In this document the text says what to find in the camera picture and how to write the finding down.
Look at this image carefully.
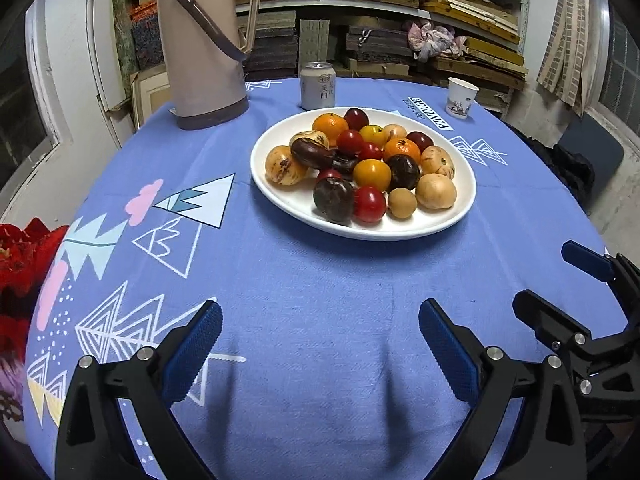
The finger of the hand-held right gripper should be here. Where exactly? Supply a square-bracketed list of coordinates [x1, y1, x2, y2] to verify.
[512, 288, 592, 357]
[561, 240, 640, 321]

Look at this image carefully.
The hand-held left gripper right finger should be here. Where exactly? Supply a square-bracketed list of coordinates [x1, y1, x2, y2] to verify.
[418, 297, 587, 480]

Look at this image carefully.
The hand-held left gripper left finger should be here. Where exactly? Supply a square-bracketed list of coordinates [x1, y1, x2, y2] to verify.
[54, 297, 224, 480]

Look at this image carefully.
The brown round fruit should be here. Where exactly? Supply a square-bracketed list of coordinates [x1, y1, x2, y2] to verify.
[388, 187, 418, 219]

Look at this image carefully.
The white plate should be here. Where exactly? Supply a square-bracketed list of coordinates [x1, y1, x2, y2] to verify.
[250, 106, 477, 241]

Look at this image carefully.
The tan spotted fruit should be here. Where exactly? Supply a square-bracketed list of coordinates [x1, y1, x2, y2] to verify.
[420, 145, 455, 180]

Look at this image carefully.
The dark brown water chestnut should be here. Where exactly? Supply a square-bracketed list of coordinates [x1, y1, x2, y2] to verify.
[385, 154, 421, 192]
[291, 137, 337, 170]
[313, 177, 357, 225]
[330, 152, 360, 173]

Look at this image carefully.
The yellow tomato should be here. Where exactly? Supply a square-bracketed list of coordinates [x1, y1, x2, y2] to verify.
[353, 158, 392, 192]
[359, 125, 389, 148]

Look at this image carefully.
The tan blotched fruit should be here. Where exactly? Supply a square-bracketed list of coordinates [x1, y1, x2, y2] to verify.
[265, 145, 307, 187]

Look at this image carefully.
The dark red plum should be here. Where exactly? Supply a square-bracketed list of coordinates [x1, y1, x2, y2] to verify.
[406, 131, 434, 155]
[344, 108, 370, 132]

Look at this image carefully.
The tangerine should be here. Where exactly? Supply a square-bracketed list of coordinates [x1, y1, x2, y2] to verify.
[383, 137, 422, 163]
[312, 113, 349, 147]

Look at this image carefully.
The pale yellow spotted fruit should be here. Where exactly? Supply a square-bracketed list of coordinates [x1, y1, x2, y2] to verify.
[290, 130, 331, 150]

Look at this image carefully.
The black jacket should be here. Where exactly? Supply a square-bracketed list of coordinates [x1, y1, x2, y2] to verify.
[502, 120, 598, 216]

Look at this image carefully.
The dark blue chair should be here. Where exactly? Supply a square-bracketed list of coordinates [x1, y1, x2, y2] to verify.
[555, 112, 627, 196]

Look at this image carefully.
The red cloth bag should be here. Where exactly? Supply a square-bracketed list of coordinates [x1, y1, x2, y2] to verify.
[0, 217, 69, 426]

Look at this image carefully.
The white paper cup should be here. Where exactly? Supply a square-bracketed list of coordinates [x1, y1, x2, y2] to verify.
[444, 77, 480, 121]

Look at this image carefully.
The glass block window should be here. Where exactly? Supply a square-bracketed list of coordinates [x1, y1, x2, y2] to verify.
[582, 0, 640, 141]

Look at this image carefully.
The checked hanging cloth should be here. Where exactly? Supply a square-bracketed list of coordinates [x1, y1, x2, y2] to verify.
[536, 0, 608, 117]

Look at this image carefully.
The pink plastic bag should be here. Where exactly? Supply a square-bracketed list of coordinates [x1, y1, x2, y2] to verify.
[406, 20, 467, 62]

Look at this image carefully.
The silver beverage can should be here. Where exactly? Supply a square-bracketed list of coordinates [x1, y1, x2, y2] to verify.
[300, 61, 336, 111]

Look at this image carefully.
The beige thermos flask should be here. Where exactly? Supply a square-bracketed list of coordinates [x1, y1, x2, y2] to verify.
[156, 0, 261, 131]

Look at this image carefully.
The sliding glass window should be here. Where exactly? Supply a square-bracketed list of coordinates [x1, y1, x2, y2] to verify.
[0, 0, 71, 201]

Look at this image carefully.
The white panel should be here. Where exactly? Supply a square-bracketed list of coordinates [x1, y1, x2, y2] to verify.
[86, 0, 136, 133]

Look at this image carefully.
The white metal shelf rack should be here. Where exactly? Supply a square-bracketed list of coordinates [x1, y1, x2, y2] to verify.
[120, 0, 531, 91]

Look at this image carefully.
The wooden picture frame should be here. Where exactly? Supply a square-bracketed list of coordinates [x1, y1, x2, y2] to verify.
[130, 65, 173, 133]

